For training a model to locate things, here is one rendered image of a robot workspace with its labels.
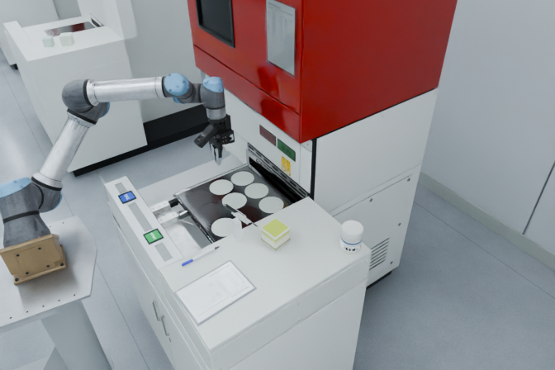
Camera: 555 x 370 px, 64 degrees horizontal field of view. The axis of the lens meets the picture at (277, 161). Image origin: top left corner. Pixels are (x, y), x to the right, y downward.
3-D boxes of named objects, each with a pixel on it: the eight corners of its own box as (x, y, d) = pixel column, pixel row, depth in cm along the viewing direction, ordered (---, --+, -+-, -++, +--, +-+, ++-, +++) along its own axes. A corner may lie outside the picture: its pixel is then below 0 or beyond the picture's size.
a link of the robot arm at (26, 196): (-7, 222, 153) (-17, 184, 154) (18, 219, 167) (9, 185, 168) (26, 211, 153) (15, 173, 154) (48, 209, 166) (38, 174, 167)
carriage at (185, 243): (168, 209, 185) (167, 204, 183) (210, 264, 161) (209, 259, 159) (149, 217, 181) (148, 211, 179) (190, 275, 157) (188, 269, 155)
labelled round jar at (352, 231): (350, 236, 155) (353, 216, 150) (364, 249, 151) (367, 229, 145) (335, 245, 152) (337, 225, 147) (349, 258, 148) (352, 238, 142)
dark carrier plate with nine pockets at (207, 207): (247, 166, 201) (247, 165, 201) (293, 207, 178) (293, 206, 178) (177, 195, 185) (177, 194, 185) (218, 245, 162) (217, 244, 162)
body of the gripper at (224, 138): (234, 144, 181) (233, 116, 175) (216, 149, 176) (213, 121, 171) (225, 137, 186) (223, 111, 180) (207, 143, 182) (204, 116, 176)
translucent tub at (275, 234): (276, 230, 158) (275, 216, 154) (291, 241, 154) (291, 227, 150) (260, 241, 154) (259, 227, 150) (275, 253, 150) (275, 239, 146)
